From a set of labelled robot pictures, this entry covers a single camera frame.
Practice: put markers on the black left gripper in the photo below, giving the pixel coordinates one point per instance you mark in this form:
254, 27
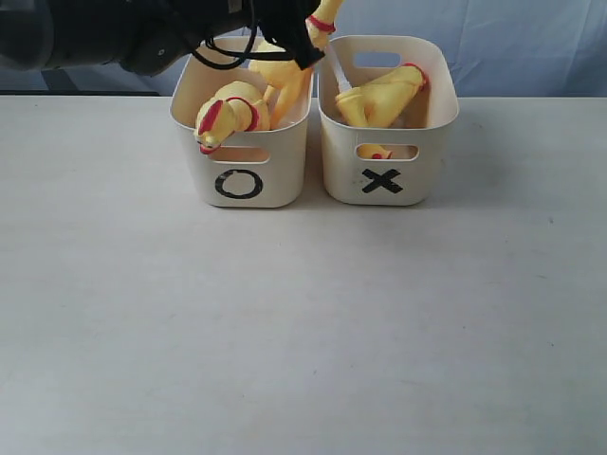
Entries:
172, 29

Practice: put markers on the large yellow rubber chicken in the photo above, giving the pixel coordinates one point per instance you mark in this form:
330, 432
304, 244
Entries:
285, 77

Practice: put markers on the severed rubber chicken head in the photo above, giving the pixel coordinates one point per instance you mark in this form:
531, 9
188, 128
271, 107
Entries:
374, 152

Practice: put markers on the headless yellow rubber chicken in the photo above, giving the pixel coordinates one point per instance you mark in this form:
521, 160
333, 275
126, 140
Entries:
377, 103

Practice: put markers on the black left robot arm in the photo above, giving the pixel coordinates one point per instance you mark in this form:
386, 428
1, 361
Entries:
55, 34

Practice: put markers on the cream bin marked O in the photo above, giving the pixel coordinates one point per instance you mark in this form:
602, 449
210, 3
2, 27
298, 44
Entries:
262, 170

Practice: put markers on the cream bin marked X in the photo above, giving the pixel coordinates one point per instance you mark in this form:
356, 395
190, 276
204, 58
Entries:
417, 138

